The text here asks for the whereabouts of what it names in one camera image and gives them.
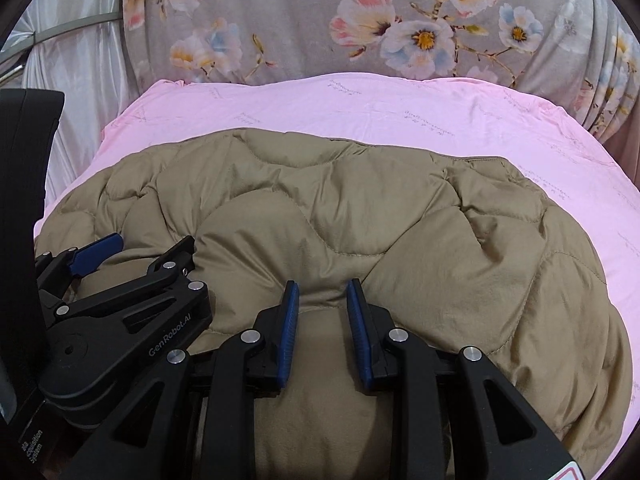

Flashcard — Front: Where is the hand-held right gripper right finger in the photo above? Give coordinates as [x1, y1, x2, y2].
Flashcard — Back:
[346, 277, 576, 480]

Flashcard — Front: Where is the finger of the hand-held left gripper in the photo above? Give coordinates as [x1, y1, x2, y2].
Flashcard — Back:
[55, 235, 211, 333]
[35, 232, 125, 307]

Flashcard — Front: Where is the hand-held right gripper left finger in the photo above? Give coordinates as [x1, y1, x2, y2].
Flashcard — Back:
[75, 280, 301, 480]

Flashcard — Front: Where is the olive quilted jacket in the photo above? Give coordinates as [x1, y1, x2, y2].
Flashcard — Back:
[34, 127, 632, 480]

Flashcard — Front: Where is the white satin curtain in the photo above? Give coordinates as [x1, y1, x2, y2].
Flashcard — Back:
[7, 0, 148, 203]

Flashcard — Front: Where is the pink blanket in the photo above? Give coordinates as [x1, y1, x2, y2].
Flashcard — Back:
[34, 74, 640, 480]

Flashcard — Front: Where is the grey floral cloth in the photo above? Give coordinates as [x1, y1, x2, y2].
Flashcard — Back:
[122, 0, 640, 143]

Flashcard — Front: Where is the beige curtain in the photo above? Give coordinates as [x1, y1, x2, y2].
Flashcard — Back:
[602, 122, 640, 188]

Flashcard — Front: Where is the grey strap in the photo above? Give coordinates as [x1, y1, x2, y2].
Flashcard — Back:
[0, 14, 123, 73]

